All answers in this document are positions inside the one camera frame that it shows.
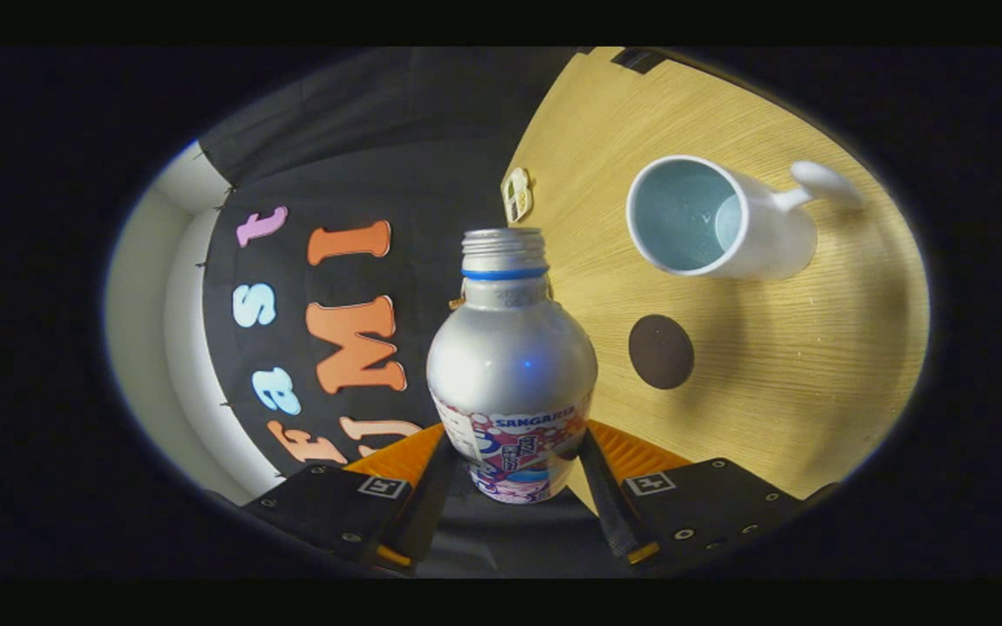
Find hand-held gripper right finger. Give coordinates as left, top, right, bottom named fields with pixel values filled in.
left=578, top=420, right=841, bottom=566

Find white divided tray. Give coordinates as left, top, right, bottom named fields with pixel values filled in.
left=501, top=167, right=535, bottom=224

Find dark brown round coaster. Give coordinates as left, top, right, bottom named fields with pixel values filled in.
left=628, top=314, right=695, bottom=390

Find wooden table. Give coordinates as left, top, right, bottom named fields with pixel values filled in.
left=501, top=47, right=931, bottom=514

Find black table clamp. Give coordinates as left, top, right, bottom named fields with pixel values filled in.
left=612, top=48, right=667, bottom=75

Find silver juice bottle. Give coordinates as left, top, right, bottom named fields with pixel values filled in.
left=425, top=228, right=599, bottom=505

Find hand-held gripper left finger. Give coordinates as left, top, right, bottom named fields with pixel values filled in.
left=244, top=423, right=458, bottom=575

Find white cup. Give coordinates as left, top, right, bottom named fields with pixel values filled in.
left=625, top=155, right=865, bottom=281

